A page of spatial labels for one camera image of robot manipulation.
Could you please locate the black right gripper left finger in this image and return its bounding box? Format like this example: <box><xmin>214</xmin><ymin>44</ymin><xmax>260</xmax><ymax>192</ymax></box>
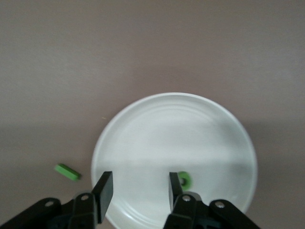
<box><xmin>69</xmin><ymin>171</ymin><xmax>114</xmax><ymax>229</ymax></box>

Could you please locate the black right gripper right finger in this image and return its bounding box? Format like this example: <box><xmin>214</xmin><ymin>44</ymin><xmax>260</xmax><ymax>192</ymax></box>
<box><xmin>163</xmin><ymin>172</ymin><xmax>203</xmax><ymax>229</ymax></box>

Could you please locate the green foam letter p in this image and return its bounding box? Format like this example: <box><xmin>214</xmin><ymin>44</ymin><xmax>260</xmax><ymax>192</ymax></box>
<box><xmin>177</xmin><ymin>171</ymin><xmax>192</xmax><ymax>189</ymax></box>

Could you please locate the green foam letter l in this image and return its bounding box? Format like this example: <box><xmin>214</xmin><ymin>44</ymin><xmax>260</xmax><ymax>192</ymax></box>
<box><xmin>54</xmin><ymin>163</ymin><xmax>82</xmax><ymax>182</ymax></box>

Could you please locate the beige round plate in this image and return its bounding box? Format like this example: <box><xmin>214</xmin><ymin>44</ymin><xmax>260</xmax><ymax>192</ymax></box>
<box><xmin>91</xmin><ymin>92</ymin><xmax>258</xmax><ymax>227</ymax></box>

